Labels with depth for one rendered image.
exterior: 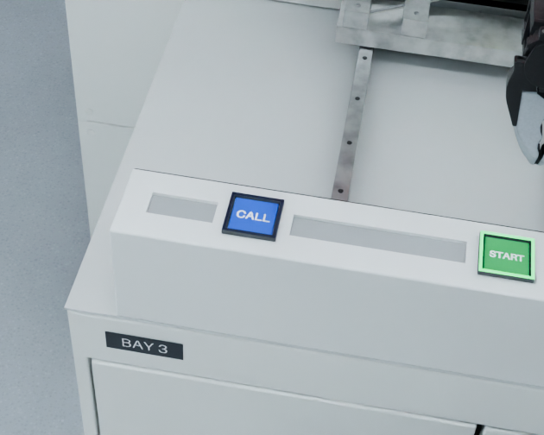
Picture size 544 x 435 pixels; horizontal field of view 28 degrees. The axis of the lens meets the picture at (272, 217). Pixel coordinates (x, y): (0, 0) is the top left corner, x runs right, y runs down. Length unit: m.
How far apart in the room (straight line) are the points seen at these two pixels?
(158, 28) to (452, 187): 0.58
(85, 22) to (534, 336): 0.93
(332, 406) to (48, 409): 0.97
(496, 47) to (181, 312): 0.60
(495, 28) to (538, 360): 0.55
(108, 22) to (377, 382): 0.79
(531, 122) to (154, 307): 0.46
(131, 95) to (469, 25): 0.59
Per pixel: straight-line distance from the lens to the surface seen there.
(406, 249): 1.11
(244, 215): 1.11
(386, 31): 1.51
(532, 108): 0.97
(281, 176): 1.36
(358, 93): 1.45
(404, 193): 1.36
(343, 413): 1.28
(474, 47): 1.51
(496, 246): 1.12
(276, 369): 1.23
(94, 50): 1.79
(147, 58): 1.77
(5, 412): 2.15
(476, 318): 1.12
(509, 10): 1.61
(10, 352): 2.23
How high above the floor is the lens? 1.77
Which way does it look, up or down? 46 degrees down
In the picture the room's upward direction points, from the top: 4 degrees clockwise
